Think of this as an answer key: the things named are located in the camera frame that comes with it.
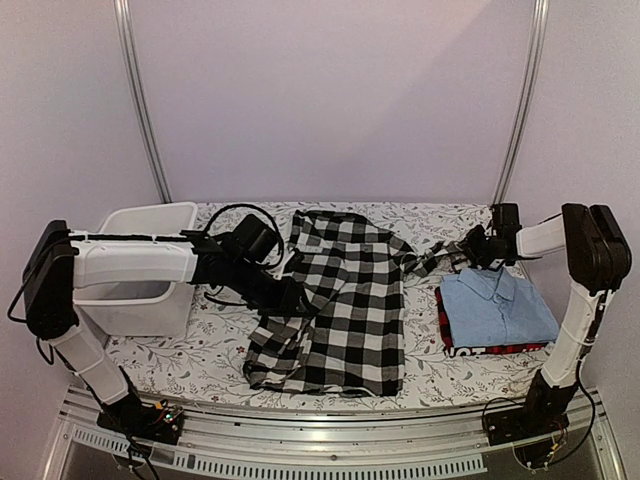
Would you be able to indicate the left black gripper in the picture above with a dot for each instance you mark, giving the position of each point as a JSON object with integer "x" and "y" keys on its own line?
{"x": 286, "y": 302}

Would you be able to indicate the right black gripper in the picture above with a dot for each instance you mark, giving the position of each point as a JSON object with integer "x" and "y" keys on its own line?
{"x": 469, "y": 246}

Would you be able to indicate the black white plaid shirt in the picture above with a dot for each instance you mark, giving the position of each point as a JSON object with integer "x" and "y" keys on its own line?
{"x": 350, "y": 338}

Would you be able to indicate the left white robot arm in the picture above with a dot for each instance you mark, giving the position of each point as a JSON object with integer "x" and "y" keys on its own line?
{"x": 63, "y": 262}

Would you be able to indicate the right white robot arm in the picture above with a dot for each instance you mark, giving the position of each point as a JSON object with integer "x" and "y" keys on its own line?
{"x": 598, "y": 260}

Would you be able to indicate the folded light blue shirt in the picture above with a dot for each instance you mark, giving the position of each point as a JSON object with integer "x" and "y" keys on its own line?
{"x": 493, "y": 308}

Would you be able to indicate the white plastic bin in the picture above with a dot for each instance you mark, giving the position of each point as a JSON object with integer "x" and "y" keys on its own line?
{"x": 152, "y": 308}

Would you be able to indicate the floral white tablecloth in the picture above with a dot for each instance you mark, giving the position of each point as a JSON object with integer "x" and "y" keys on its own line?
{"x": 204, "y": 365}

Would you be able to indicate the folded red black shirt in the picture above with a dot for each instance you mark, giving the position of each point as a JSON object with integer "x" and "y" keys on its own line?
{"x": 453, "y": 351}

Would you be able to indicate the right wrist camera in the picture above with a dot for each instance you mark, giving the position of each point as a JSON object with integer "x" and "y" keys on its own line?
{"x": 505, "y": 220}

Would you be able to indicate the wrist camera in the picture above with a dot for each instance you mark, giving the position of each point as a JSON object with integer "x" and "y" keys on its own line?
{"x": 505, "y": 220}
{"x": 252, "y": 240}

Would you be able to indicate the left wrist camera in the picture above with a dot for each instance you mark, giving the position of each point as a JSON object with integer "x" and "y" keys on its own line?
{"x": 252, "y": 240}

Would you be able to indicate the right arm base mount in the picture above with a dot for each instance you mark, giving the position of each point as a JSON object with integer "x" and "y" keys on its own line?
{"x": 536, "y": 438}

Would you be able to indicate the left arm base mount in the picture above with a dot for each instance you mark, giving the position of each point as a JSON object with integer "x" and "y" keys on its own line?
{"x": 158, "y": 422}

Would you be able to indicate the aluminium front rail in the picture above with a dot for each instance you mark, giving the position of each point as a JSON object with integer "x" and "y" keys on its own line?
{"x": 226, "y": 442}

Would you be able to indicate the right aluminium frame post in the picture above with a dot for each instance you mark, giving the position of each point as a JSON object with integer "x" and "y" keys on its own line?
{"x": 525, "y": 99}

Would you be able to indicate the aluminium frame post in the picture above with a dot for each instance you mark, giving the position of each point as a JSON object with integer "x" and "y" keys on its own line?
{"x": 525, "y": 99}
{"x": 124, "y": 22}

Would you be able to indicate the left aluminium frame post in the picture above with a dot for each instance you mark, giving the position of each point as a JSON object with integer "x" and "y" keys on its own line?
{"x": 124, "y": 22}

